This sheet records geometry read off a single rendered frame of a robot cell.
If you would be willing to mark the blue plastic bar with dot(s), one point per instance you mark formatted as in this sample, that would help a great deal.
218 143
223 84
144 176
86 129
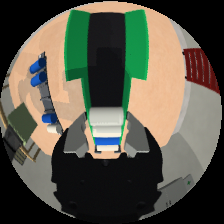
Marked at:
49 118
38 79
39 64
107 141

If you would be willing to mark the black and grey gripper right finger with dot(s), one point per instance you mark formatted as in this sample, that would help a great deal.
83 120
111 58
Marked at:
140 143

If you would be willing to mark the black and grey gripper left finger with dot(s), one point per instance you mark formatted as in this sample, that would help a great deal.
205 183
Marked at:
72 144

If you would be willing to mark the white plastic bar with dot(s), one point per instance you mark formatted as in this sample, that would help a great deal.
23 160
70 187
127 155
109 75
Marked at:
54 128
107 147
106 116
106 131

